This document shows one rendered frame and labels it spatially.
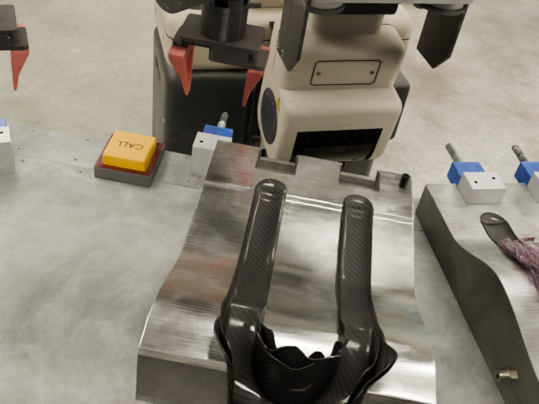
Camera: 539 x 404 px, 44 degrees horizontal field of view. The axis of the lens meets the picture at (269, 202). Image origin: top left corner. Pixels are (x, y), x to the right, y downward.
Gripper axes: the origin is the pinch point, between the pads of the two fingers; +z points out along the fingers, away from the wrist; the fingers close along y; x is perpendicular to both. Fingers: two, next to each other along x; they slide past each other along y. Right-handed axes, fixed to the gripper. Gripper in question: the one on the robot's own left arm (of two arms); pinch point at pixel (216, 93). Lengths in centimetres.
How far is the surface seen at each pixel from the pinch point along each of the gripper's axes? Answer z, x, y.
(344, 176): 5.3, -5.7, 19.0
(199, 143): 7.3, -2.2, -1.4
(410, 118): 92, 153, 56
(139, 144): 9.1, -2.8, -9.7
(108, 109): 93, 120, -57
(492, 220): 7.2, -6.1, 39.6
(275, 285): 2.8, -29.4, 12.5
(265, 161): 5.3, -5.8, 8.2
